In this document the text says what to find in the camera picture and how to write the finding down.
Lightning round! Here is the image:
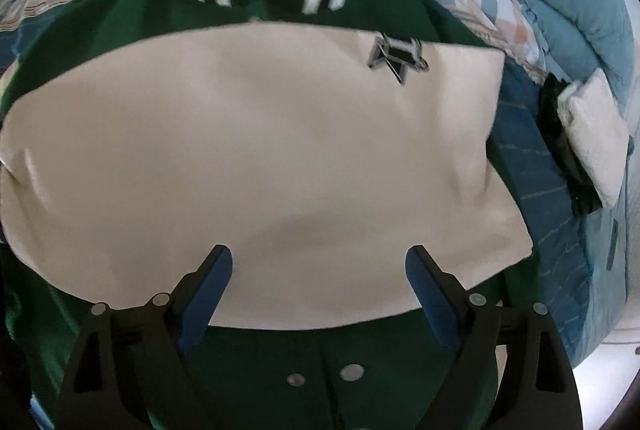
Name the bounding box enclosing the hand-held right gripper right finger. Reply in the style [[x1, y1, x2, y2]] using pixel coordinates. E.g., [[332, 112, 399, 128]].
[[405, 245, 586, 430]]

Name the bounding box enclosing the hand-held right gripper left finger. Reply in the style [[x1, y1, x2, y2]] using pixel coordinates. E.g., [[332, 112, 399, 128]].
[[54, 244, 234, 430]]

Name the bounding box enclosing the blue striped bed sheet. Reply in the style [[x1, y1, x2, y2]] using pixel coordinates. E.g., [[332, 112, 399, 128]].
[[482, 60, 596, 366]]

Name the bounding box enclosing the black cloth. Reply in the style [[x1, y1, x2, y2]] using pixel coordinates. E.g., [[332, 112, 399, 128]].
[[537, 74, 603, 217]]

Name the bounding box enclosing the white folded towel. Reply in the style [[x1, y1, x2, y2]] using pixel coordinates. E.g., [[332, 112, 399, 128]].
[[556, 70, 630, 209]]

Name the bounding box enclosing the green and cream varsity jacket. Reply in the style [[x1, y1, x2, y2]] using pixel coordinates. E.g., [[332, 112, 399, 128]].
[[0, 0, 533, 430]]

